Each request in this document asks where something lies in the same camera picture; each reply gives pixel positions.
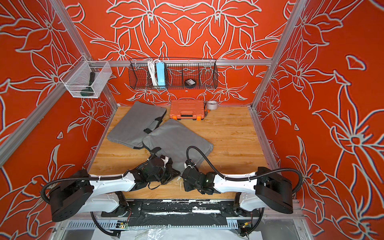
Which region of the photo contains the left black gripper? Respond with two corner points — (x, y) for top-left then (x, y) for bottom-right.
(148, 165), (182, 185)

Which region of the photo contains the grey laptop bag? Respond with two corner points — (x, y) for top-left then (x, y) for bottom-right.
(107, 102), (167, 150)
(143, 120), (214, 173)

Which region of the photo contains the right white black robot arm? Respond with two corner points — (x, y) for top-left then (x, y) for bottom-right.
(182, 146), (304, 237)

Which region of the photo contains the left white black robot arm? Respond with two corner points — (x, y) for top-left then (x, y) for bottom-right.
(40, 155), (186, 240)

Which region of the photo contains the orange tool case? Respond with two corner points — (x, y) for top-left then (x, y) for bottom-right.
(170, 99), (206, 121)

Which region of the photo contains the small black square device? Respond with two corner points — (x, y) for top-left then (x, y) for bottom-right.
(185, 79), (197, 89)

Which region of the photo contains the dark green flashlight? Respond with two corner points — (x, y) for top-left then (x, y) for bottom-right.
(81, 72), (96, 97)

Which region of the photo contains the light blue power bank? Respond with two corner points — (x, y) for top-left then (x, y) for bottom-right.
(156, 62), (166, 88)

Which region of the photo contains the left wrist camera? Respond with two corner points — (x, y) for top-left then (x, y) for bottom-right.
(160, 156), (169, 167)

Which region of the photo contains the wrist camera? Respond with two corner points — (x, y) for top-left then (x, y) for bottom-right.
(185, 160), (196, 169)
(160, 156), (169, 167)

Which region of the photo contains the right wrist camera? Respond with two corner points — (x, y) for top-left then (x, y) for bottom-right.
(185, 160), (196, 169)

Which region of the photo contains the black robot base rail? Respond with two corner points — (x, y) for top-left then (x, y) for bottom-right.
(101, 199), (260, 229)

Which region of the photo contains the grey duct tape roll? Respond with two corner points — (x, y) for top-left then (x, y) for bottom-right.
(206, 101), (219, 111)

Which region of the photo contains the black wire wall basket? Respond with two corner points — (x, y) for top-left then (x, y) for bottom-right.
(128, 58), (219, 90)

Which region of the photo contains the white coiled cable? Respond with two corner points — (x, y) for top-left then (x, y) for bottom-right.
(147, 59), (160, 88)

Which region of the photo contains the clear acrylic wall box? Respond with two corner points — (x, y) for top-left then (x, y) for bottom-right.
(60, 56), (113, 99)

